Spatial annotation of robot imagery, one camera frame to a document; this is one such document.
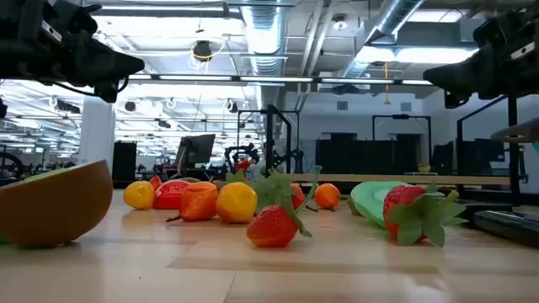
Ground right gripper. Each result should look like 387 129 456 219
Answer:
422 8 530 110

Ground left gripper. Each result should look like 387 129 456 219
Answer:
19 0 146 104

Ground blue collapsible bowl grey rim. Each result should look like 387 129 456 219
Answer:
490 116 539 155

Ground large red leafy strawberry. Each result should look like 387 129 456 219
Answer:
382 181 470 249

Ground pale green avocado half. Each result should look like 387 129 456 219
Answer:
345 180 447 231

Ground orange tangerine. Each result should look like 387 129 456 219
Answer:
312 183 343 213

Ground red strawberry green leaves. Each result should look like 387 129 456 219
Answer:
289 183 307 211
224 169 249 185

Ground red strawberry with long stem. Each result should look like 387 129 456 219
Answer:
246 164 323 249

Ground yellow-orange round fruit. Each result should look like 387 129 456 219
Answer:
215 181 259 225
122 180 157 211

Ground orange fruit with brown stem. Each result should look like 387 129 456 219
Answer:
165 181 221 223

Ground white building column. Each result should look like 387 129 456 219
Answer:
78 95 116 169

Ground black cabinet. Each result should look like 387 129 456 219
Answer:
111 140 138 189

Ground LED light bar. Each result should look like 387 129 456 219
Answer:
125 73 435 87

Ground red bell pepper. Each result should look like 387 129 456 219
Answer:
152 178 191 211

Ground brown-skinned kiwi half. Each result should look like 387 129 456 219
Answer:
0 158 114 248

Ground black metal shelf stand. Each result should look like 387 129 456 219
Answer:
264 104 293 174

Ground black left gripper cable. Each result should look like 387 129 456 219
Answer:
50 75 130 99

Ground thin black metal frame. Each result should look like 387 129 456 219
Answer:
371 114 433 146

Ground yellow hanging cord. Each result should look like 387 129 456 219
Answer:
382 62 392 106

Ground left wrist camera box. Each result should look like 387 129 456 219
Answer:
40 19 64 43

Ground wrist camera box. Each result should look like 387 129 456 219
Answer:
40 19 64 43
509 40 538 62

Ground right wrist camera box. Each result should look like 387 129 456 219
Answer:
509 40 538 62

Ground silver ventilation duct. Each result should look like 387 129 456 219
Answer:
339 0 426 80
240 0 288 77

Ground black round camera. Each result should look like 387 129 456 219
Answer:
192 39 214 64

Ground black partition wall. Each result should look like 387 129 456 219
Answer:
315 132 422 176

